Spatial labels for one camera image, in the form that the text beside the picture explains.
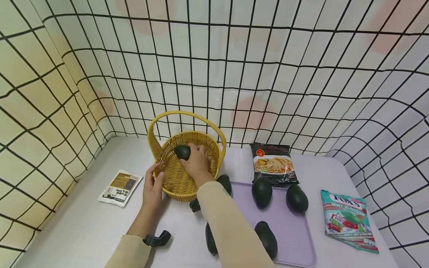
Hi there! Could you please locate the person's right hand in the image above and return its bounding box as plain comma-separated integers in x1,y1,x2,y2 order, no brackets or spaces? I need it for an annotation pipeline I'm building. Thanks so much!
180,143,216,189

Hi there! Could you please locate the person's left hand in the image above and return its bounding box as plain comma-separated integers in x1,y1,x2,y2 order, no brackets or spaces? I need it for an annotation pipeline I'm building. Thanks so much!
142,163,166,213

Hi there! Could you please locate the dark green avocado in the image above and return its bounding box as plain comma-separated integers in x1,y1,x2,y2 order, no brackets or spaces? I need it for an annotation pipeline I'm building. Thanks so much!
286,184,309,214
251,179,273,209
174,145,191,161
205,222,219,256
254,221,278,260
216,174,232,196

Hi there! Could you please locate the yellow woven basket with handle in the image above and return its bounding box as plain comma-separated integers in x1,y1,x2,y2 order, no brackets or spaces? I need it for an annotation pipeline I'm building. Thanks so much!
147,111,227,202

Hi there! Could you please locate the person's left forearm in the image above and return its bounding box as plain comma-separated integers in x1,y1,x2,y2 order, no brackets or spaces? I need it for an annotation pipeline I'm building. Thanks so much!
104,208,161,268

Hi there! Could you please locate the person's right forearm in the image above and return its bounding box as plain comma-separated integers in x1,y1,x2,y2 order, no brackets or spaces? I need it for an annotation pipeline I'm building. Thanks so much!
196,181,276,268

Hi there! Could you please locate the white and brown packet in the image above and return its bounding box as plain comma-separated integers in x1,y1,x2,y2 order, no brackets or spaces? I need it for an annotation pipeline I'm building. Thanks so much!
97,170,144,207

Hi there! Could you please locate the black noodle packet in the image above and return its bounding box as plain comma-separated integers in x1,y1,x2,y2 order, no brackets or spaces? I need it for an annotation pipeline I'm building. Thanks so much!
250,142,300,187

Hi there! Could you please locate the light purple tray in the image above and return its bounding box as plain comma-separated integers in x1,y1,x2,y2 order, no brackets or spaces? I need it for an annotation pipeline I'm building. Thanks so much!
228,181,317,268

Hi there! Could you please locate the teal candy packet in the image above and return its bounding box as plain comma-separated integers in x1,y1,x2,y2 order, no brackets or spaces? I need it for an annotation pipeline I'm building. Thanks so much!
320,190,380,254

